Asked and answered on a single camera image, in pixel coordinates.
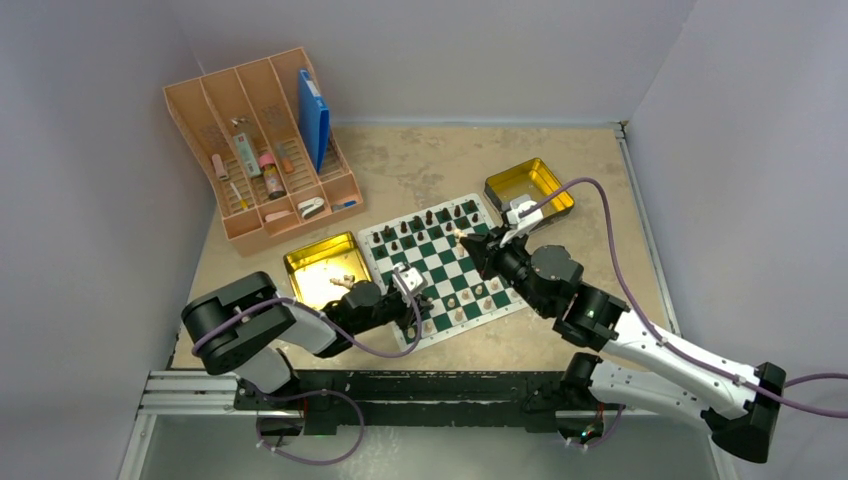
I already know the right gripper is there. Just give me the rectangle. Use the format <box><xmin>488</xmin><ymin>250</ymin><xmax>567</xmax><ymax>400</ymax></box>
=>
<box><xmin>462</xmin><ymin>224</ymin><xmax>553</xmax><ymax>316</ymax></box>

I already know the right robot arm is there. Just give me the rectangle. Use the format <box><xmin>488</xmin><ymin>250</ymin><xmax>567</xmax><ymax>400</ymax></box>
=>
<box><xmin>456</xmin><ymin>227</ymin><xmax>786</xmax><ymax>464</ymax></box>

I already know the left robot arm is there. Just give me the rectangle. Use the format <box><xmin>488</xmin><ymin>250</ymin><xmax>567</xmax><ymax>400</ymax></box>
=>
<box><xmin>180</xmin><ymin>264</ymin><xmax>430</xmax><ymax>409</ymax></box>

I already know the green white chess board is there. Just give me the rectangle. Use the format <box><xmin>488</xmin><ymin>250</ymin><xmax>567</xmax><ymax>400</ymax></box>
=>
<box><xmin>356</xmin><ymin>194</ymin><xmax>527</xmax><ymax>349</ymax></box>

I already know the gold tin with pieces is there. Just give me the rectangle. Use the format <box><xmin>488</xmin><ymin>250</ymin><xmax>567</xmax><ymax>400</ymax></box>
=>
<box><xmin>283</xmin><ymin>231</ymin><xmax>372</xmax><ymax>309</ymax></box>

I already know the empty gold tin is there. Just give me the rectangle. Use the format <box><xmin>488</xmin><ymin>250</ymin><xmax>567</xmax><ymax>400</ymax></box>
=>
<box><xmin>484</xmin><ymin>158</ymin><xmax>575</xmax><ymax>231</ymax></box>

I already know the white stapler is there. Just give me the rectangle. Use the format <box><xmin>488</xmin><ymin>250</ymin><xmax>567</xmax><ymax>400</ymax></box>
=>
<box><xmin>297</xmin><ymin>196</ymin><xmax>326</xmax><ymax>220</ymax></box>

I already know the pink cap bottle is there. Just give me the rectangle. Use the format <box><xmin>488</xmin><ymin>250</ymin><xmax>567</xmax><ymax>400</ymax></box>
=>
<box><xmin>258</xmin><ymin>153</ymin><xmax>286</xmax><ymax>200</ymax></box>

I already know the blue folder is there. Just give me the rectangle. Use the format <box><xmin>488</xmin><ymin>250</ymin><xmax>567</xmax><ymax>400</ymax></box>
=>
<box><xmin>298</xmin><ymin>69</ymin><xmax>330</xmax><ymax>173</ymax></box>

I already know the grey green box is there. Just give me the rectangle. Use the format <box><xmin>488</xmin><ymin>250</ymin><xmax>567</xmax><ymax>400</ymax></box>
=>
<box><xmin>233</xmin><ymin>133</ymin><xmax>262</xmax><ymax>178</ymax></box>

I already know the pink desk organizer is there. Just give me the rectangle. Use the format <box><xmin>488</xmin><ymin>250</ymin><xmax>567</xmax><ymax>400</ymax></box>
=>
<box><xmin>163</xmin><ymin>47</ymin><xmax>365</xmax><ymax>257</ymax></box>

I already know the pink eraser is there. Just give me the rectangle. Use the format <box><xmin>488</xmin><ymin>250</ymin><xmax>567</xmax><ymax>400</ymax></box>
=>
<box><xmin>210</xmin><ymin>153</ymin><xmax>229</xmax><ymax>181</ymax></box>

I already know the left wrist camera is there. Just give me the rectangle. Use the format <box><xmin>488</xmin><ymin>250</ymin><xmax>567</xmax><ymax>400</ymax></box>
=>
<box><xmin>391</xmin><ymin>262</ymin><xmax>428</xmax><ymax>300</ymax></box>

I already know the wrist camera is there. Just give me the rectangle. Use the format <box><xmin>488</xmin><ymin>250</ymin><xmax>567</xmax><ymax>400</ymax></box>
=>
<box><xmin>391</xmin><ymin>262</ymin><xmax>428</xmax><ymax>300</ymax></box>
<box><xmin>499</xmin><ymin>194</ymin><xmax>544</xmax><ymax>247</ymax></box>

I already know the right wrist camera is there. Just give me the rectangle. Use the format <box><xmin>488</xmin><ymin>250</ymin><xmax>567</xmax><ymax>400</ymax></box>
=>
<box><xmin>499</xmin><ymin>194</ymin><xmax>544</xmax><ymax>247</ymax></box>

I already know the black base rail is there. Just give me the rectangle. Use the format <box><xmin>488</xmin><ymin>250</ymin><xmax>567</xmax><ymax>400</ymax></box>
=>
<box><xmin>142</xmin><ymin>369</ymin><xmax>598</xmax><ymax>439</ymax></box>

